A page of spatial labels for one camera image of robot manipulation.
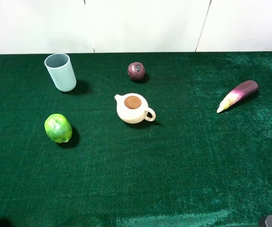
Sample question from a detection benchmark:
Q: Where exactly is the cream ceramic teapot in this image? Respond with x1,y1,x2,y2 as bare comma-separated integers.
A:
114,93,156,124

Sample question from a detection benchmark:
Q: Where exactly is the green velvet table cloth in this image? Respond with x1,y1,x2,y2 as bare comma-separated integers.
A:
0,52,272,227

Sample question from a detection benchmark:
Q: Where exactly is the green lime fruit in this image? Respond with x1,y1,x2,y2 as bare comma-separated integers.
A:
44,113,72,143

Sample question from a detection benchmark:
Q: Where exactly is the purple eggplant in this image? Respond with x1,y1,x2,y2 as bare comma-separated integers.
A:
217,80,259,113

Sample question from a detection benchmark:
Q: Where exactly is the light blue plastic cup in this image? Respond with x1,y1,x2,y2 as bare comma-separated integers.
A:
44,53,77,92

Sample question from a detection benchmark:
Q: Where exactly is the dark purple round fruit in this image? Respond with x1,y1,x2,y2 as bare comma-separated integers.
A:
127,62,146,81

